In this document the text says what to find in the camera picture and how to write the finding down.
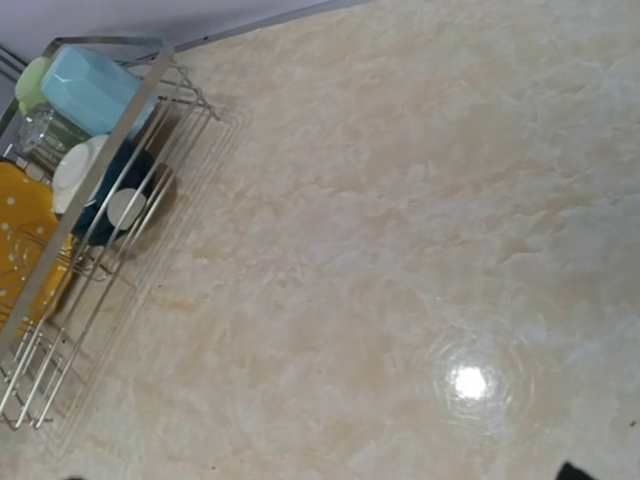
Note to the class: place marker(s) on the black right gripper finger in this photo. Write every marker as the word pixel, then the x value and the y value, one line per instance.
pixel 571 472

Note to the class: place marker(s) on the yellow polka dot plate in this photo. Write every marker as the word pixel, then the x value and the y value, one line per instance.
pixel 27 223

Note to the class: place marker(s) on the teal and white bowl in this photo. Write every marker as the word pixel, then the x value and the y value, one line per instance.
pixel 117 201

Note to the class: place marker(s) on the light blue faceted cup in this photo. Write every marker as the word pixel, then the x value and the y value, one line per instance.
pixel 89 89

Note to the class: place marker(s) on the clear glass cup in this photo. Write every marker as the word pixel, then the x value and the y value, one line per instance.
pixel 45 137

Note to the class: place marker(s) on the light green mug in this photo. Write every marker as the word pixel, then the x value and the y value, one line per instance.
pixel 28 87

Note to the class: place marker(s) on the steel wire dish rack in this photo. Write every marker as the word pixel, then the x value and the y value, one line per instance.
pixel 44 372

